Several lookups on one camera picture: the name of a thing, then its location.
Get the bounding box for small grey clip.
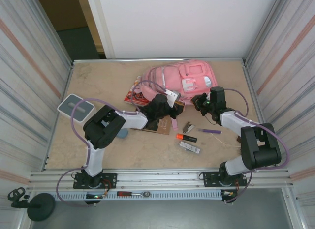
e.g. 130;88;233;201
183;121;195;134

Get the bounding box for purple pen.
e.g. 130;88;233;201
198;128;222;135

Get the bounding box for orange black highlighter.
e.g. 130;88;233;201
176;133;198;143

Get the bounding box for pink backpack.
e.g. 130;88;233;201
140;58;219;107

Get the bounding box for colourful magazine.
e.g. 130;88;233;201
124;75;148;107

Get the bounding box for silver lead box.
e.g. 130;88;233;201
178;140;201;155

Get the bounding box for white grey tissue box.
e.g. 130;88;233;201
57;93;95;123

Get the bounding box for small circuit board with LED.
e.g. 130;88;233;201
85;193;109;200

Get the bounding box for black round stand base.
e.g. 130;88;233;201
11;193;56;221

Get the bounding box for black clip on stand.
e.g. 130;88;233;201
7;187;27;202

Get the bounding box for aluminium mounting rail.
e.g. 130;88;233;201
29;168;293;190

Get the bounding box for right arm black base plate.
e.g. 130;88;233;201
203;171;248;188

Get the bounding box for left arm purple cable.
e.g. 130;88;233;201
56;81;170;208

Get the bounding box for aluminium table edge rail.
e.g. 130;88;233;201
72;57;247;64

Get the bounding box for white slotted cable duct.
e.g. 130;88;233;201
53;191;223;201

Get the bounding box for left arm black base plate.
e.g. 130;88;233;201
73;172;118;190

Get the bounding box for small circuit board with wires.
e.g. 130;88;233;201
221;189;239;198

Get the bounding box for red handled ratchet wrench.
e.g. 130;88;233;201
117;191;151;198

